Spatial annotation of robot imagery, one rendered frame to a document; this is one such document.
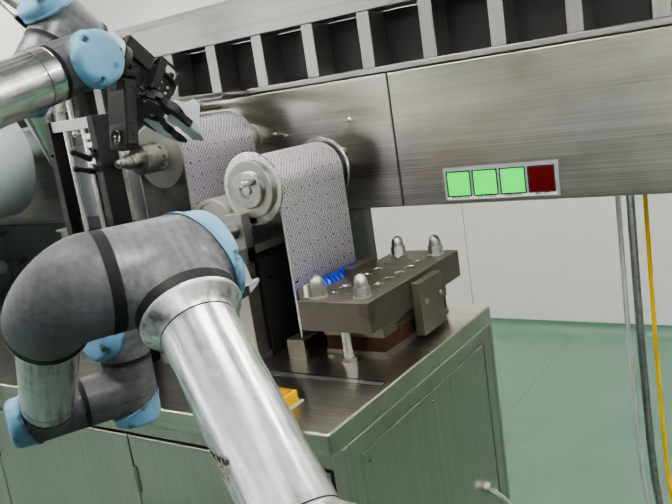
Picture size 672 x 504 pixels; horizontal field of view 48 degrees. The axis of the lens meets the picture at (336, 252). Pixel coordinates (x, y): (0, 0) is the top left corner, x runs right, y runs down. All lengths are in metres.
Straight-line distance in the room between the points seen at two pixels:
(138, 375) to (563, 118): 0.92
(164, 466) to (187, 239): 0.79
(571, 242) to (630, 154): 2.58
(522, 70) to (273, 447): 1.05
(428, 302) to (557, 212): 2.59
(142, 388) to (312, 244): 0.54
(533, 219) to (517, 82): 2.59
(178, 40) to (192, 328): 1.37
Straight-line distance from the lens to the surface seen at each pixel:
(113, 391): 1.18
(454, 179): 1.63
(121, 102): 1.27
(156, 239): 0.82
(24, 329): 0.84
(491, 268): 4.26
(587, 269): 4.09
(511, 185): 1.58
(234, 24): 1.93
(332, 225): 1.62
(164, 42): 2.09
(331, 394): 1.33
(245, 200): 1.50
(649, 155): 1.51
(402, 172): 1.69
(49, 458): 1.84
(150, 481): 1.59
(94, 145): 1.61
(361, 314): 1.38
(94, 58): 1.03
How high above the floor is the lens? 1.40
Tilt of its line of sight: 12 degrees down
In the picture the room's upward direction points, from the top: 9 degrees counter-clockwise
